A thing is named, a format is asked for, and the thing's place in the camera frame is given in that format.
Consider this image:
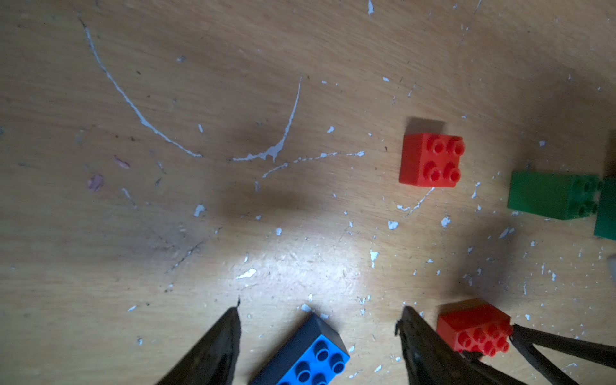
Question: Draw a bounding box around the blue long lego brick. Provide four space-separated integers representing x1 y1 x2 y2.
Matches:
250 314 350 385

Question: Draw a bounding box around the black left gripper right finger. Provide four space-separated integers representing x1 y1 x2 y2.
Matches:
396 306 481 384

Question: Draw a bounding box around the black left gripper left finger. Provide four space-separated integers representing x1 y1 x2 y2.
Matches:
158 306 241 385

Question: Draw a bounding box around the teal green long lego brick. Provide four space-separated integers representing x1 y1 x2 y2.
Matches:
594 176 616 241

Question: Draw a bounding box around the red long lego brick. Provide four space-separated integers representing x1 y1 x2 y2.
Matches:
436 304 513 357

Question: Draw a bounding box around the small red square lego brick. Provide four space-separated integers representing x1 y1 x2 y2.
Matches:
399 133 466 188

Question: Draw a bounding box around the dark green square lego brick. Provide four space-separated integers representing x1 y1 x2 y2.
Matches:
507 170 604 221

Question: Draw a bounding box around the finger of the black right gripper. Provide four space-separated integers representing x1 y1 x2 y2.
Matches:
460 351 526 385
509 324 615 385

